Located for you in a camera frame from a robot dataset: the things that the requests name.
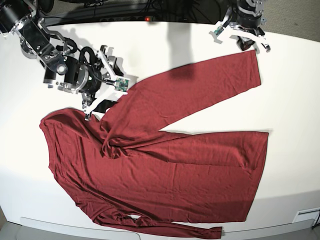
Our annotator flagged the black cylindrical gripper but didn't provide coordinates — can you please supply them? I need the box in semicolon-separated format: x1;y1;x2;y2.
75;56;124;113
236;10;262;51

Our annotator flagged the dark red long-sleeve shirt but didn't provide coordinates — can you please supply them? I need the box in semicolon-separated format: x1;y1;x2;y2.
39;50;269;239

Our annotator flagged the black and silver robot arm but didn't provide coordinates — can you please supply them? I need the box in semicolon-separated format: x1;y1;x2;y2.
0;0;130;117

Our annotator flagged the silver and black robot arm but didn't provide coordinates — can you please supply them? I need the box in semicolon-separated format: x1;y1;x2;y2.
235;0;265;51

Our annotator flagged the black power strip red switch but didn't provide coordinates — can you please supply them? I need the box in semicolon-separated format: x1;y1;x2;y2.
98;15;153;23

